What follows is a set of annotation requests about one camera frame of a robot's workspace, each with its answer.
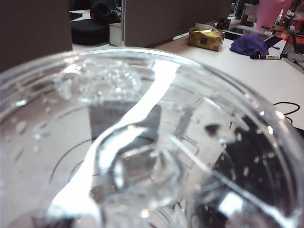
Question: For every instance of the clear lidded plastic cup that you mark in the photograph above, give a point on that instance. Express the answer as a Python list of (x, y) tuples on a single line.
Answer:
[(142, 142)]

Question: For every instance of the small white box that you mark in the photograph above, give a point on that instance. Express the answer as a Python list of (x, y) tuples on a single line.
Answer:
[(115, 34)]

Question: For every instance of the gold foil box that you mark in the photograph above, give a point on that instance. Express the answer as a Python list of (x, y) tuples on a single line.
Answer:
[(205, 38)]

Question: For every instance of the black round cushion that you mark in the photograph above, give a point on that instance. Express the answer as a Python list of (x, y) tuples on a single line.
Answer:
[(88, 33)]

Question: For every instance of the small colourful box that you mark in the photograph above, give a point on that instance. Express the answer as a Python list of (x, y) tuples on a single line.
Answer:
[(224, 23)]

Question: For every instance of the black headphones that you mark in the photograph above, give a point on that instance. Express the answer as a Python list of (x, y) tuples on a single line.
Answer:
[(102, 9)]

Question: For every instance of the purple cloth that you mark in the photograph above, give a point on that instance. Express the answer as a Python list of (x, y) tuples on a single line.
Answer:
[(249, 45)]

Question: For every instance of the dark flat tablet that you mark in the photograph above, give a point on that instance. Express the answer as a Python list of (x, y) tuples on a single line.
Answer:
[(240, 31)]

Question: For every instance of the black marker pen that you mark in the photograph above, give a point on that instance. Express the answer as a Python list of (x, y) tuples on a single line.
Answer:
[(266, 57)]

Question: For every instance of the wide brown desk partition panel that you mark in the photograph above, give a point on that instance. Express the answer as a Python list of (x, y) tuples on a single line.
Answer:
[(35, 28)]

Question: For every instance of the pink plastic object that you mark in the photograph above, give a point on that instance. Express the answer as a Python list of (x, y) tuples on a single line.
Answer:
[(268, 14)]

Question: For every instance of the grey metal rail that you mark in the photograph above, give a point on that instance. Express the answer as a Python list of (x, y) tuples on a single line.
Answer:
[(294, 60)]

